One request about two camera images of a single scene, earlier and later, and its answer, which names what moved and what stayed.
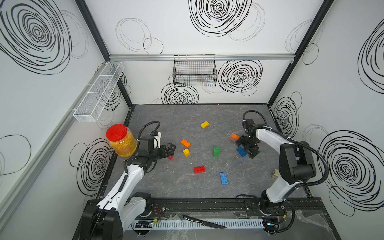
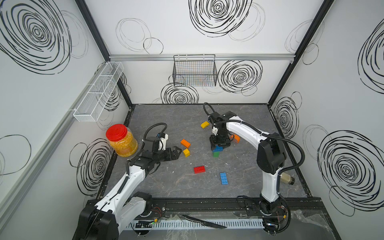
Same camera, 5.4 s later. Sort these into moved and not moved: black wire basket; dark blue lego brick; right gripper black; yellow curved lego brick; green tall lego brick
Moved: dark blue lego brick; right gripper black
Not moved: green tall lego brick; black wire basket; yellow curved lego brick
